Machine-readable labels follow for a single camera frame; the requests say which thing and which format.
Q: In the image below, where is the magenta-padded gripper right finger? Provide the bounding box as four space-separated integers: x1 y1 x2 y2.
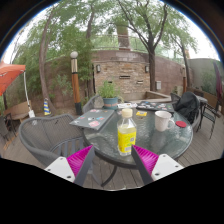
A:
130 144 184 186

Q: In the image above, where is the clear bottle with yellow label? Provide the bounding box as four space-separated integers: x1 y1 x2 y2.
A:
117 107 138 157

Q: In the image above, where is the wooden lamp post with globe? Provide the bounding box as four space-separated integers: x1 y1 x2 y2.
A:
69 50 83 116

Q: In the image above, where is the dark-trunked branching tree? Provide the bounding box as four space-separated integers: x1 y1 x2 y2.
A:
106 0 198 93

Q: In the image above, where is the flat round red coaster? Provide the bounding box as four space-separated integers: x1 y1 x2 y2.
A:
175 120 188 129

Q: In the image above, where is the black laptop with stickers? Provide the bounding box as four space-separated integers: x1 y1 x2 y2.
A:
135 100 175 113

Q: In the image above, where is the leaning green tree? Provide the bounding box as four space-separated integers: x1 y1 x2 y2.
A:
13 3 98 114

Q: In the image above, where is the wooden bench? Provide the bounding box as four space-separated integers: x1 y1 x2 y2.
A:
3 99 33 123

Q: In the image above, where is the black jacket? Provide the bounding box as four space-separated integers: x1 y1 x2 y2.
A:
172 91 201 124

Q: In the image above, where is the white sticker sheet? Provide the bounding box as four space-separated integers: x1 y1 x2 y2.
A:
117 102 138 110

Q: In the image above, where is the dark metal patio chair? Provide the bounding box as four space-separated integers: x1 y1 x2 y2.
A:
199 102 223 139

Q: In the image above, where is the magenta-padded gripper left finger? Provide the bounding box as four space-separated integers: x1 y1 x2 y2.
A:
44 145 96 187

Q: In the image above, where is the orange patio umbrella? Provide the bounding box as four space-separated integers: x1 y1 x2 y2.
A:
0 61 36 118

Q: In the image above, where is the blue and yellow striped cone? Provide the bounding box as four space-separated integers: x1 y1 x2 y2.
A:
43 97 52 117

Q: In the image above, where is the green plant in teal pot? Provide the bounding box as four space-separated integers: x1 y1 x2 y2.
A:
97 80 122 110

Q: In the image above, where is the white ceramic mug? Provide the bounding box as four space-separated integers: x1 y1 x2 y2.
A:
154 110 176 133

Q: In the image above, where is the grey laptop with stickers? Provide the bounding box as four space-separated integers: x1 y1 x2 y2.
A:
69 108 115 131

